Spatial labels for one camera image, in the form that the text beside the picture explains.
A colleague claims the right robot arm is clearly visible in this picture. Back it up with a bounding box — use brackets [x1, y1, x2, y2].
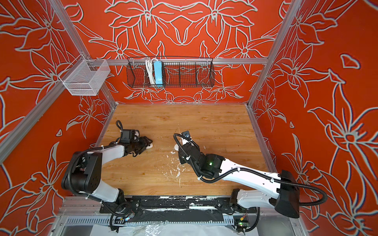
[173, 131, 328, 218]

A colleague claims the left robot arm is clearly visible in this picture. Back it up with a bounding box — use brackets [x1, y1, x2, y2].
[61, 121, 153, 205]

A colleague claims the blue white box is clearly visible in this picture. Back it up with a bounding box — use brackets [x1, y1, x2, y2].
[154, 61, 163, 87]

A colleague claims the clear plastic bin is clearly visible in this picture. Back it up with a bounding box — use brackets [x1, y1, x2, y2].
[60, 59, 110, 96]

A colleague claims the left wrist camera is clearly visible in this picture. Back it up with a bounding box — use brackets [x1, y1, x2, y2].
[119, 129, 140, 144]

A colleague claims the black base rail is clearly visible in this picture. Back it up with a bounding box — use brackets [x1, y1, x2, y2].
[112, 196, 257, 226]

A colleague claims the black wire basket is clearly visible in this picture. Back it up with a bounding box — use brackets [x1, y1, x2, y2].
[126, 57, 215, 89]

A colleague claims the white coiled cable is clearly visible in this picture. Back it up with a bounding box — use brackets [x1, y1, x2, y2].
[145, 58, 156, 86]

